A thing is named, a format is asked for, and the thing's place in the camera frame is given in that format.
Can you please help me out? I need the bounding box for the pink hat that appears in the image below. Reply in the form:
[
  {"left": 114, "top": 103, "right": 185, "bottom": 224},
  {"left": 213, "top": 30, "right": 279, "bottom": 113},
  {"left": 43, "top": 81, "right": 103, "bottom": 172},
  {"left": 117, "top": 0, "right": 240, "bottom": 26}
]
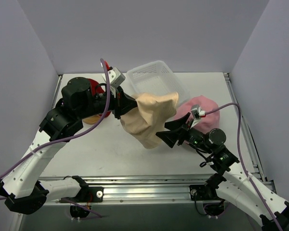
[{"left": 175, "top": 95, "right": 220, "bottom": 146}]

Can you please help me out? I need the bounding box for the beige hat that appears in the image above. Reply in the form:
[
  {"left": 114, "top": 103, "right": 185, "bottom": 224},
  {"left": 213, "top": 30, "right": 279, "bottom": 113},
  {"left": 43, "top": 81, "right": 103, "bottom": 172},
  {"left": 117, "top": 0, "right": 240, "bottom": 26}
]
[{"left": 120, "top": 92, "right": 179, "bottom": 149}]

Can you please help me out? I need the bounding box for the red baseball cap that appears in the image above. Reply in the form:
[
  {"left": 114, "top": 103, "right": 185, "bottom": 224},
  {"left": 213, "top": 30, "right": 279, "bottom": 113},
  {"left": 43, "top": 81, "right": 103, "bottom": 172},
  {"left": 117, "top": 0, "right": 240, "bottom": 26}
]
[{"left": 88, "top": 78, "right": 105, "bottom": 120}]

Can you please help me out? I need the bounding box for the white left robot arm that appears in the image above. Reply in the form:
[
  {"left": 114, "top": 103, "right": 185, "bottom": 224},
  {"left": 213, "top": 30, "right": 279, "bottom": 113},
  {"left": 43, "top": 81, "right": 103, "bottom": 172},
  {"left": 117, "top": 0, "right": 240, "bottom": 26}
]
[{"left": 0, "top": 77, "right": 137, "bottom": 215}]

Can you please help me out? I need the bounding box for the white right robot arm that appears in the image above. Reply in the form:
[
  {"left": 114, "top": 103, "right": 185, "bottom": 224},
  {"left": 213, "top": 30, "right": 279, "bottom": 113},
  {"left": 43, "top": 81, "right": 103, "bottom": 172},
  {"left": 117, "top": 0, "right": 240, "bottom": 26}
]
[{"left": 156, "top": 114, "right": 289, "bottom": 231}]

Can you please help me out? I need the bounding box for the wooden mushroom hat stand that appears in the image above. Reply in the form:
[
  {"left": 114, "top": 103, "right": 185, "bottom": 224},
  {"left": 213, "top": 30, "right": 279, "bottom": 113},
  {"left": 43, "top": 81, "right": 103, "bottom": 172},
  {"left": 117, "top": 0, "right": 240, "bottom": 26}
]
[{"left": 82, "top": 115, "right": 101, "bottom": 125}]

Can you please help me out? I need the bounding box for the white plastic basket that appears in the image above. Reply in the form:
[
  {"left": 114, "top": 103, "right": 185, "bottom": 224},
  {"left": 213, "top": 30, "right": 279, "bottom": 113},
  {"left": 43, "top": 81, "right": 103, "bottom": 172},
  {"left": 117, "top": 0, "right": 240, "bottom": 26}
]
[{"left": 126, "top": 60, "right": 190, "bottom": 105}]

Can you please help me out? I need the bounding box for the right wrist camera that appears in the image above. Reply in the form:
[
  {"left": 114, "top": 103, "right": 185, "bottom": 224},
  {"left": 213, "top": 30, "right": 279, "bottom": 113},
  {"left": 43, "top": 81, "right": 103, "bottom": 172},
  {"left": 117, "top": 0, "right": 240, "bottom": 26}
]
[{"left": 191, "top": 104, "right": 206, "bottom": 127}]

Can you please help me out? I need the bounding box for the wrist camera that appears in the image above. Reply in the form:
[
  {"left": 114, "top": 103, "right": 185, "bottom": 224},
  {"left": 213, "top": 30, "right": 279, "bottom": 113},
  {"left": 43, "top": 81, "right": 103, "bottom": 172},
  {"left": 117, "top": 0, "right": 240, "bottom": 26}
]
[
  {"left": 191, "top": 104, "right": 206, "bottom": 127},
  {"left": 108, "top": 67, "right": 126, "bottom": 89}
]

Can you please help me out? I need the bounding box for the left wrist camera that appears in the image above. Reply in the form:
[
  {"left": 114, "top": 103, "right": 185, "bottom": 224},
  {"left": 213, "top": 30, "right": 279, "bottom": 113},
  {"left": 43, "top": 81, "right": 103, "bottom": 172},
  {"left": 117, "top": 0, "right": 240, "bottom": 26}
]
[{"left": 108, "top": 67, "right": 126, "bottom": 89}]

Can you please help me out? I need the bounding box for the aluminium mounting rail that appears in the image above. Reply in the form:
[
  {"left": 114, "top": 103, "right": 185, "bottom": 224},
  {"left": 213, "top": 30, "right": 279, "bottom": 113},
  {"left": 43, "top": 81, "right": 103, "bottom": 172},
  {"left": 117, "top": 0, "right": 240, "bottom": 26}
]
[{"left": 36, "top": 174, "right": 279, "bottom": 206}]

